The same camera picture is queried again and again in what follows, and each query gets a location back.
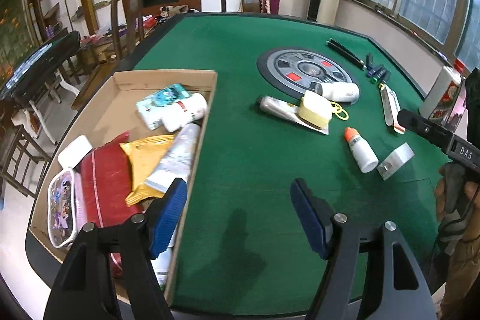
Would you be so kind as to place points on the light blue tissue pack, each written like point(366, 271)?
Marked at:
point(161, 102)

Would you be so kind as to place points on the daisy print hand cream tube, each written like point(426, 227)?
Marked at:
point(277, 106)

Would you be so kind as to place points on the person's right forearm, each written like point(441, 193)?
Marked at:
point(465, 275)

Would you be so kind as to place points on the green cap marker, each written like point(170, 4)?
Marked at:
point(378, 75)

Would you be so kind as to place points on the white bottle orange cap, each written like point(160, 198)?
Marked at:
point(362, 151)

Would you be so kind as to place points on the shallow cardboard box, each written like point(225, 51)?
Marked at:
point(105, 106)

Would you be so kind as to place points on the silver floral hand cream tube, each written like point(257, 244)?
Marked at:
point(176, 158)

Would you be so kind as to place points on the white square case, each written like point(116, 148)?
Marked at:
point(75, 151)

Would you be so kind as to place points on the white power adapter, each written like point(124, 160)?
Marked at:
point(395, 158)

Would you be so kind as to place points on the long black pen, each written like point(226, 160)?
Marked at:
point(344, 54)
point(348, 52)

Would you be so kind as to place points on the yellow cap marker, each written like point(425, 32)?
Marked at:
point(384, 79)

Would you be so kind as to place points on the pale yellow square case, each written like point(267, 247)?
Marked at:
point(315, 110)

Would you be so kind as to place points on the dark red pouch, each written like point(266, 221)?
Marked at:
point(103, 185)

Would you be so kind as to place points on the landscape painting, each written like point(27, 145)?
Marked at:
point(15, 31)

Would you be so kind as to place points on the clear cartoon print pouch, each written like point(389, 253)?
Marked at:
point(62, 207)

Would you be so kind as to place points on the round grey dice control panel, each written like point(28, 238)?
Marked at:
point(285, 69)

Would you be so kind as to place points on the person's right hand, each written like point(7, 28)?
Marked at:
point(442, 200)

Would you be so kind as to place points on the purple cap marker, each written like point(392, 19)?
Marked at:
point(373, 70)

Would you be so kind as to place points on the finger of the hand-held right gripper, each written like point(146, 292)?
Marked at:
point(423, 128)

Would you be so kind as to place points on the yellow keyring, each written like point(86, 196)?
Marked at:
point(339, 113)

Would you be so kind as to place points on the white chair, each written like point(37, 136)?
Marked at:
point(65, 80)

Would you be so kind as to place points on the red capped bottle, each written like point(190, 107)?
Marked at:
point(460, 66)

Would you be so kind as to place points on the small white bottle red label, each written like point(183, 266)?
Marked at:
point(187, 112)

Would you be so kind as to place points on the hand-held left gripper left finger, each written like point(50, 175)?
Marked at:
point(167, 218)

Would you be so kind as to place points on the white bottle green leaf label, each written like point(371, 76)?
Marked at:
point(163, 267)

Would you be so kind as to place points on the white narrow carton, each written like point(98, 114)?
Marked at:
point(390, 106)

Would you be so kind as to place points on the white wide-mouth bottle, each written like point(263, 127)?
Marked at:
point(341, 91)

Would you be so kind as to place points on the dark slatted wooden chair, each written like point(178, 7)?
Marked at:
point(22, 155)

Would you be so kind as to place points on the tall white ceramic bottle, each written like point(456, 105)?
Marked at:
point(440, 95)

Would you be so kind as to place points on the gold snack packet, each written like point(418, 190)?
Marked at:
point(142, 170)

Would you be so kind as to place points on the blue cap marker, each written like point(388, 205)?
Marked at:
point(369, 60)

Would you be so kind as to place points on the black glossy side table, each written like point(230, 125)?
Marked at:
point(41, 61)

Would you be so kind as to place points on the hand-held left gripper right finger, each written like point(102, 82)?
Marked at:
point(311, 218)

